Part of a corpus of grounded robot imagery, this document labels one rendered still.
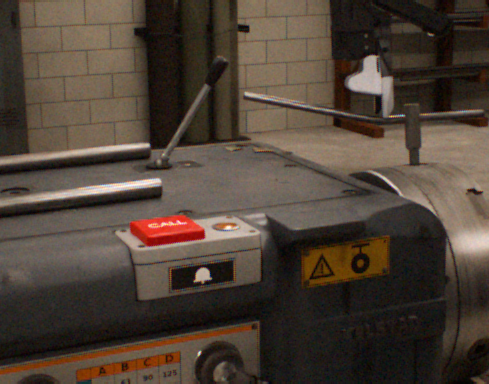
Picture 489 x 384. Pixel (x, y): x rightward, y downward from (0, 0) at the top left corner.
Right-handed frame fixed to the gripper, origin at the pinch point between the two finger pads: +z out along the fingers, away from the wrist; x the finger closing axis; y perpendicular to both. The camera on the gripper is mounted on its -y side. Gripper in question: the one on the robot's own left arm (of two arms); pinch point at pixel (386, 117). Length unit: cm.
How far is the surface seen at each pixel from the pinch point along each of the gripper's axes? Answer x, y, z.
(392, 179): 9.8, 0.4, 7.8
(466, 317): 17.0, -7.6, 25.1
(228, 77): -667, 73, -2
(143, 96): -663, 144, 9
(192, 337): 41, 24, 19
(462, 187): 8.8, -8.9, 9.5
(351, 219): 37.7, 7.3, 8.3
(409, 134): 2.6, -2.9, 2.4
